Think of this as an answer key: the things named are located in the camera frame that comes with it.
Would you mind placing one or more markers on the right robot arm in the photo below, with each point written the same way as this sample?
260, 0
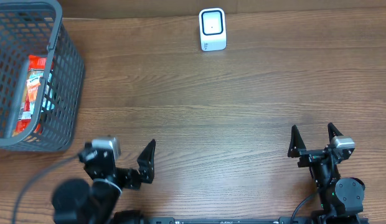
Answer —
341, 198

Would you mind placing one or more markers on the white barcode scanner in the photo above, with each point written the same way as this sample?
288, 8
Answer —
212, 29

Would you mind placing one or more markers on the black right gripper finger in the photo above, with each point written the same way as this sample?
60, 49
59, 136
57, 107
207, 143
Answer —
333, 131
296, 146

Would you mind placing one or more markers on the teal tissue packet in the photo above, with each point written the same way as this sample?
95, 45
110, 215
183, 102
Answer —
32, 84

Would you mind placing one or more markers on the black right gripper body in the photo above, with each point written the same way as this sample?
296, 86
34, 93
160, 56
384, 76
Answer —
317, 157

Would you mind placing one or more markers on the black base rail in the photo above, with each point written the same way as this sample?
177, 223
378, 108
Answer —
280, 220

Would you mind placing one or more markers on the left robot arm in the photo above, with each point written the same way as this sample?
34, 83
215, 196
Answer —
75, 201

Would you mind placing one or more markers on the grey plastic shopping basket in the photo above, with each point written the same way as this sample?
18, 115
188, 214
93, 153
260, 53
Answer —
36, 28

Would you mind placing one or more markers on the red snack packet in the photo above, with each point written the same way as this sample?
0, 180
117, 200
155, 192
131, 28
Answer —
24, 116

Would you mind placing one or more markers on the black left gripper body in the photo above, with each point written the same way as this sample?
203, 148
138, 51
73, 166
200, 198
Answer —
127, 177

